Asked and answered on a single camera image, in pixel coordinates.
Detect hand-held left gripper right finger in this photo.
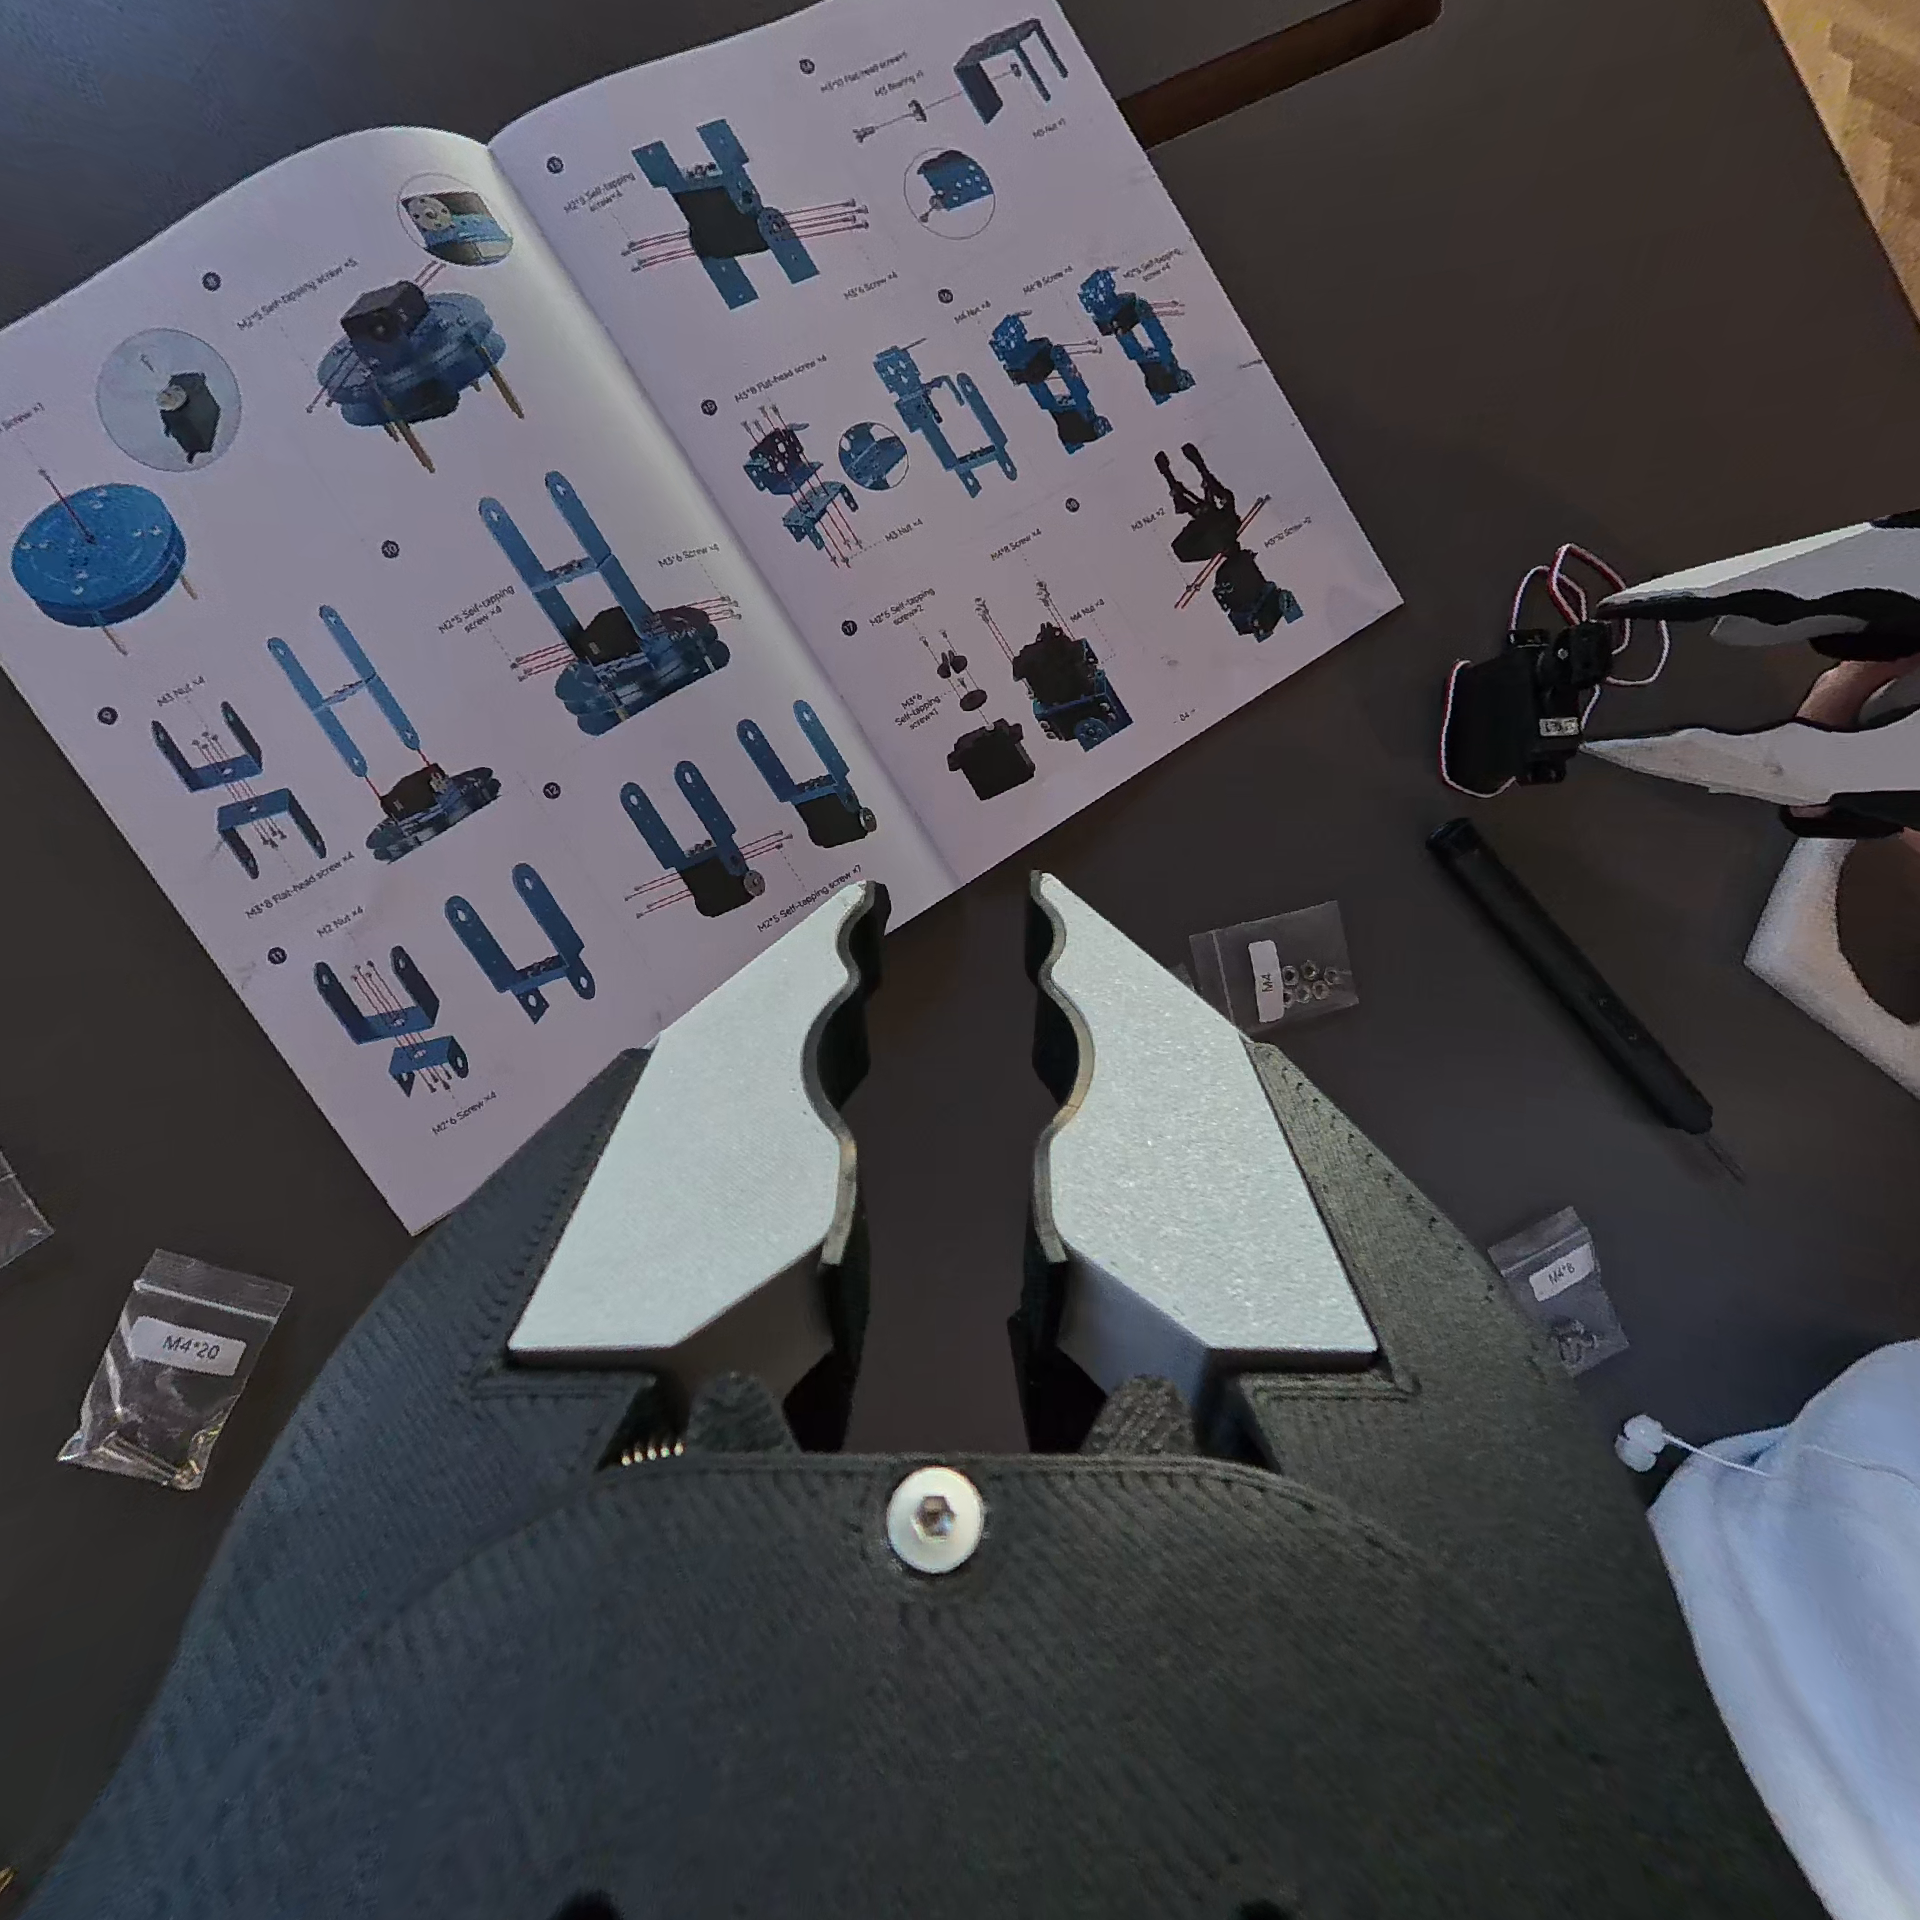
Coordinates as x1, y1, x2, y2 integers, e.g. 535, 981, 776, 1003
1021, 872, 1381, 1428

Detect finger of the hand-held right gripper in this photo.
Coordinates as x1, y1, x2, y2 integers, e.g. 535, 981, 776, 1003
1593, 510, 1920, 666
1575, 714, 1920, 816

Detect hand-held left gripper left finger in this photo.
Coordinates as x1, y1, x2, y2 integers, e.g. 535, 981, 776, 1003
503, 881, 894, 1374

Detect black servo motor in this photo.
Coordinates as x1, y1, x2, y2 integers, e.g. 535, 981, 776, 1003
1446, 619, 1629, 797

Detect dark grey desk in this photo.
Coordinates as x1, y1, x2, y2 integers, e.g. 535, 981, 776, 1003
0, 0, 1920, 1906

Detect person's right hand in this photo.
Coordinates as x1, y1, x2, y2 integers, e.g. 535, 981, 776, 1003
1798, 660, 1920, 724

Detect black pen screwdriver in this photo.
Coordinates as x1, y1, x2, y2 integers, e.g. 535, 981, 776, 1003
1423, 816, 1745, 1181

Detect group of clear screw bags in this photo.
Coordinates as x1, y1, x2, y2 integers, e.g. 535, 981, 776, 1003
0, 899, 1633, 1489

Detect person's white hoodie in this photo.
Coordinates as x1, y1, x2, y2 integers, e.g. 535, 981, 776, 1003
1615, 1339, 1920, 1920

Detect open assembly instruction booklet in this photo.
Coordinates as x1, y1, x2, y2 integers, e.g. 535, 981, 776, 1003
0, 0, 1407, 1237

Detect white foam frame round hole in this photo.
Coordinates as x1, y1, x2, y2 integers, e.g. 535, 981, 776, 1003
1744, 835, 1920, 1100

